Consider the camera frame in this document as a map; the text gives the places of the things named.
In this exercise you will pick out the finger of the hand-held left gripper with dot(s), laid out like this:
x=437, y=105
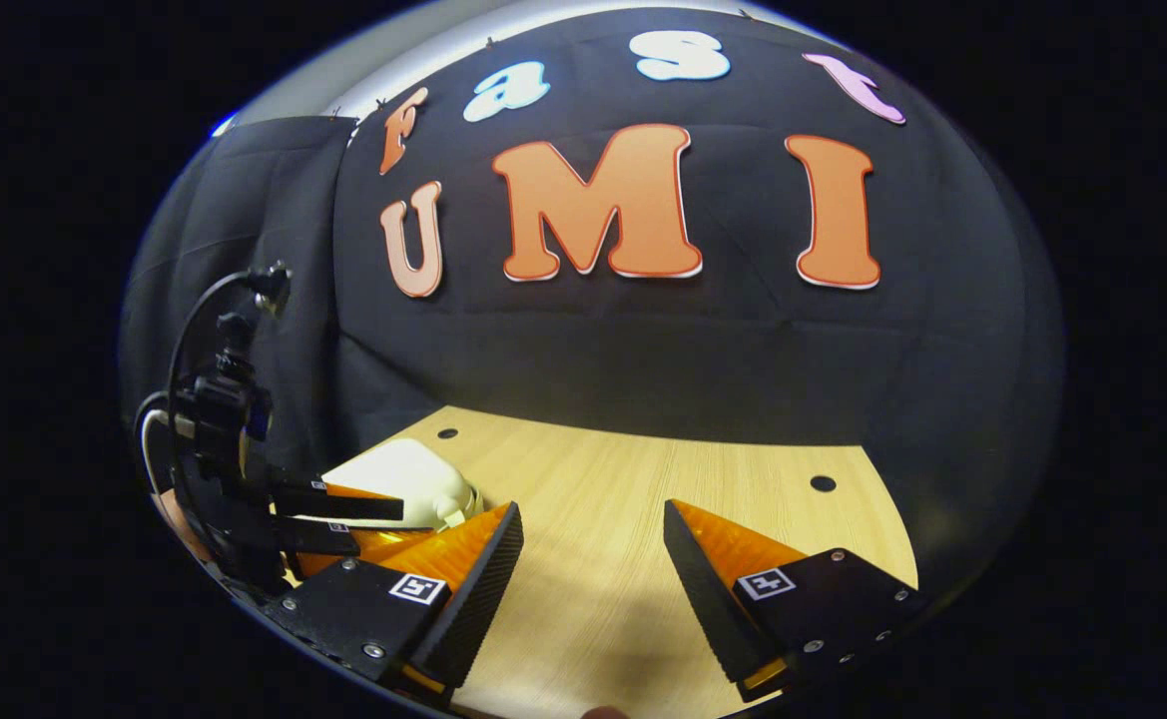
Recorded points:
x=343, y=506
x=323, y=539

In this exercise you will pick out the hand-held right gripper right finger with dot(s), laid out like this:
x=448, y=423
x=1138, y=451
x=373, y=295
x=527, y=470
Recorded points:
x=708, y=609

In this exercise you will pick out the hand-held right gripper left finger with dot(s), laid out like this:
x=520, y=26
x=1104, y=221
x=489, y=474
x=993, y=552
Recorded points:
x=483, y=599

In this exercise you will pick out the pale yellow suitcase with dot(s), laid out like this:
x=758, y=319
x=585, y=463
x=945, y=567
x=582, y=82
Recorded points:
x=403, y=479

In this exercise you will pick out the black backdrop cloth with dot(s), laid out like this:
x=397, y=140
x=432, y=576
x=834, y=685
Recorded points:
x=693, y=340

